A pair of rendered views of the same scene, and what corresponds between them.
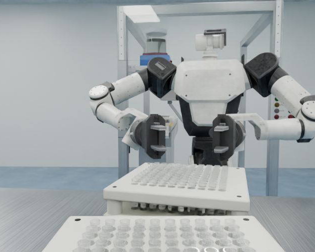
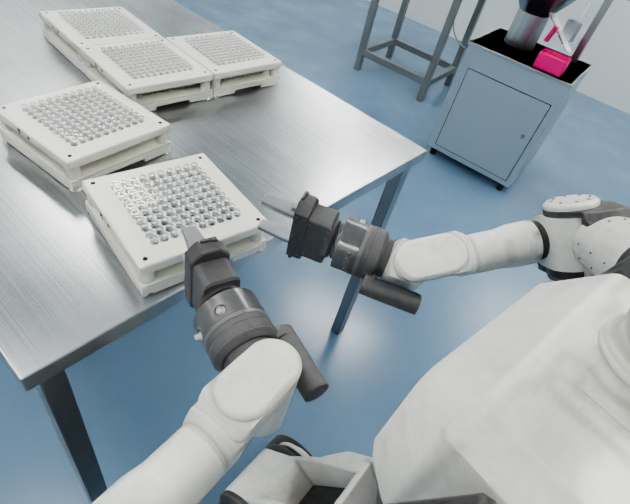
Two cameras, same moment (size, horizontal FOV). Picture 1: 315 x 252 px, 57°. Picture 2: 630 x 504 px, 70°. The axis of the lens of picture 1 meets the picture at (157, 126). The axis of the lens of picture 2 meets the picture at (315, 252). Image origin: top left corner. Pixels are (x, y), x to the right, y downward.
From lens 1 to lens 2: 1.25 m
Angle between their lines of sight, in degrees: 105
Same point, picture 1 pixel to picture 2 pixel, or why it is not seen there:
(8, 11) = not seen: outside the picture
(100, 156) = not seen: outside the picture
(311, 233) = (38, 253)
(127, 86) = (597, 241)
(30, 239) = (225, 154)
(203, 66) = (526, 312)
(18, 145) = not seen: outside the picture
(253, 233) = (58, 145)
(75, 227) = (151, 118)
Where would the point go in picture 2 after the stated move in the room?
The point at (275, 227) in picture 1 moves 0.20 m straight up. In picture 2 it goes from (76, 247) to (52, 149)
